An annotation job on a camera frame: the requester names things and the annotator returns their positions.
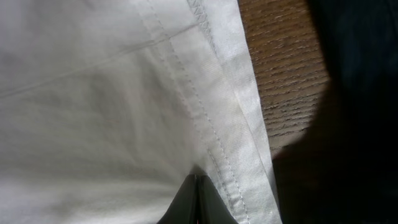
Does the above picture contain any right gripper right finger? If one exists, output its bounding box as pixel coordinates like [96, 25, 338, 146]
[198, 175, 238, 224]

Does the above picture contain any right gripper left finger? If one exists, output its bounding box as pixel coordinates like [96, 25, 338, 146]
[157, 174, 197, 224]

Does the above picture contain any white printed t-shirt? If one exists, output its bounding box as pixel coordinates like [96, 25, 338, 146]
[1, 0, 281, 223]

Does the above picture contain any navy blue garment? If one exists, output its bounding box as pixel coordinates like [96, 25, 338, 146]
[274, 0, 397, 223]

